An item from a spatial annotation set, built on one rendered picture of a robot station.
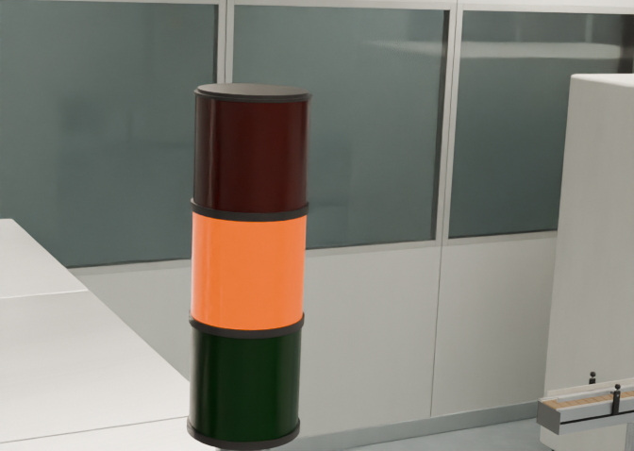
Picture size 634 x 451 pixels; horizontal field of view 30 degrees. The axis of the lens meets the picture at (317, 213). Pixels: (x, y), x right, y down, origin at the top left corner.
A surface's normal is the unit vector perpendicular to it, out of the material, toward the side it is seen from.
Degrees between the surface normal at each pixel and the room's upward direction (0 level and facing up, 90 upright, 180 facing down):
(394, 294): 90
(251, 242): 90
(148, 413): 0
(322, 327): 90
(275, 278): 90
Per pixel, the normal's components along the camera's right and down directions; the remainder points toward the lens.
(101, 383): 0.04, -0.98
